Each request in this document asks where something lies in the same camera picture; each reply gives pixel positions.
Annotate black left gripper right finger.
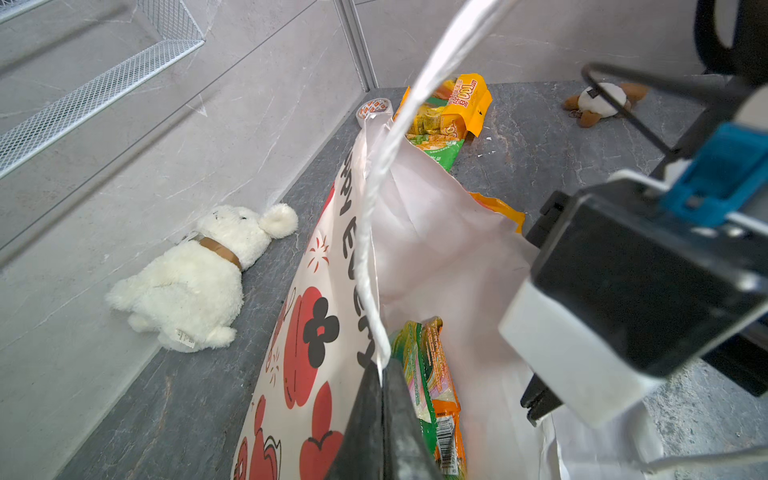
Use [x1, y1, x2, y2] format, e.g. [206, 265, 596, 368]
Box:
[383, 359, 443, 479]

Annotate white wire mesh basket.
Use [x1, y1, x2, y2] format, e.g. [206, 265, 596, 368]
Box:
[0, 0, 206, 180]

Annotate orange yellow snack bag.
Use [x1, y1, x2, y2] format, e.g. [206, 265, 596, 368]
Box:
[470, 192, 526, 234]

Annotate white tape roll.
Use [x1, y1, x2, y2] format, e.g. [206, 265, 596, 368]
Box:
[355, 98, 394, 127]

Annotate orange snack bag in bag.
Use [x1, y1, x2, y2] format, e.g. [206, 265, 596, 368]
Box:
[419, 317, 467, 479]

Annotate green corn chip bag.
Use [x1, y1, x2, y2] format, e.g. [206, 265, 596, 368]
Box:
[407, 135, 465, 172]

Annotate large yellow snack bag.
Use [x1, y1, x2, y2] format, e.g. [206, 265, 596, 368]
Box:
[406, 73, 493, 151]

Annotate small brown white plush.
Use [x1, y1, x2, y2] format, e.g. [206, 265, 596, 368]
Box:
[562, 82, 649, 128]

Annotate white plush bear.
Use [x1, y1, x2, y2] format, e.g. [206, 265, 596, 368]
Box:
[105, 203, 299, 353]

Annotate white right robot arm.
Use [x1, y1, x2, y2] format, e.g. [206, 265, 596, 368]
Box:
[499, 1, 767, 425]

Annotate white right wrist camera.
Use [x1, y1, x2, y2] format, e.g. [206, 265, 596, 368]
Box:
[499, 89, 767, 426]

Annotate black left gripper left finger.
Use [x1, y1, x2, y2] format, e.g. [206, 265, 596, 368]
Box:
[326, 365, 384, 479]

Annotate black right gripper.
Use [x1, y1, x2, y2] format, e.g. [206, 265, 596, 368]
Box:
[519, 190, 571, 428]

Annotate strawberry print paper bag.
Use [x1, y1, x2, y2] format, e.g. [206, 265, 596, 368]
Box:
[230, 0, 768, 480]

